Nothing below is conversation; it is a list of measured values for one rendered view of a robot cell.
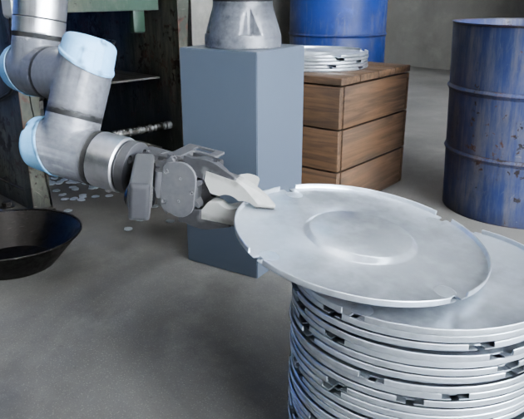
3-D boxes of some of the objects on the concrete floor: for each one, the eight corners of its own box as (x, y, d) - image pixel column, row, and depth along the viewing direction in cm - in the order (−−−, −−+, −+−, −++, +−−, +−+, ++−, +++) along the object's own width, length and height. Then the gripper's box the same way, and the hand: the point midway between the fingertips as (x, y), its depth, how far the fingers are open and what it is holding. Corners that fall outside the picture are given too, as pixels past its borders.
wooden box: (402, 179, 191) (411, 64, 179) (335, 213, 163) (341, 78, 151) (295, 159, 214) (297, 56, 203) (221, 184, 186) (219, 66, 175)
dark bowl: (111, 262, 135) (108, 231, 132) (-30, 309, 115) (-37, 275, 112) (45, 226, 155) (42, 199, 152) (-86, 262, 134) (-92, 232, 132)
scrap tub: (622, 204, 170) (660, 21, 154) (564, 247, 142) (602, 28, 126) (478, 174, 198) (497, 16, 182) (405, 204, 170) (420, 22, 154)
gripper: (150, 125, 85) (296, 160, 79) (145, 188, 89) (285, 227, 83) (114, 139, 78) (273, 179, 71) (111, 207, 81) (262, 251, 75)
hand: (261, 209), depth 75 cm, fingers closed, pressing on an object
